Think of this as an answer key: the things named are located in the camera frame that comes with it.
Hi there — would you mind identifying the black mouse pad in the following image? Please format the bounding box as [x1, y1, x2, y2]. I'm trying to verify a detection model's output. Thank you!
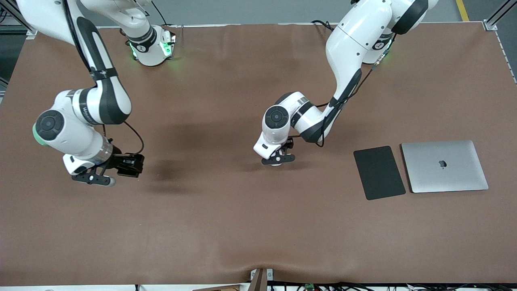
[353, 145, 406, 201]

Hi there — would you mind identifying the brown table cover mat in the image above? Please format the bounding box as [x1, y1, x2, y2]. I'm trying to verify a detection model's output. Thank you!
[0, 22, 517, 287]

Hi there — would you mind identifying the silver closed laptop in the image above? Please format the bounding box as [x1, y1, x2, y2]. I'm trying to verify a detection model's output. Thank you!
[401, 140, 489, 194]

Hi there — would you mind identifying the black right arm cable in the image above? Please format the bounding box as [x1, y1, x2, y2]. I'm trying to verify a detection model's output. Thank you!
[63, 0, 145, 156]

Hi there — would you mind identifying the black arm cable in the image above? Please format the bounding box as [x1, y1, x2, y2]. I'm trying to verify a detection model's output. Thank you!
[63, 0, 145, 156]
[315, 40, 391, 148]

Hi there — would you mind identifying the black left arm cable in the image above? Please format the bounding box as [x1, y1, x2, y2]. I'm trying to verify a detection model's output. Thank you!
[315, 40, 391, 148]

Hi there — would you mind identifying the black left base cable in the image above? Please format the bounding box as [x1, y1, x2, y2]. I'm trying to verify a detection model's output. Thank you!
[311, 19, 336, 34]

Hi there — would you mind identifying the black base cable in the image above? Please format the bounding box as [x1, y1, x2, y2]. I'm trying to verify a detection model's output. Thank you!
[151, 0, 170, 27]
[311, 19, 336, 34]

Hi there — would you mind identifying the grey metal table bracket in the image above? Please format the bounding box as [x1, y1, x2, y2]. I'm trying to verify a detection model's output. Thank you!
[250, 268, 274, 291]

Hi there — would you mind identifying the black right base cable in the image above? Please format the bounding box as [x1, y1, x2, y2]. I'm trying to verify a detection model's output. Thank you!
[151, 0, 170, 27]

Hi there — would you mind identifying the aluminium frame profile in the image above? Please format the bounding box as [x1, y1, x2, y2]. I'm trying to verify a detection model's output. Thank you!
[484, 0, 517, 32]
[0, 0, 37, 39]

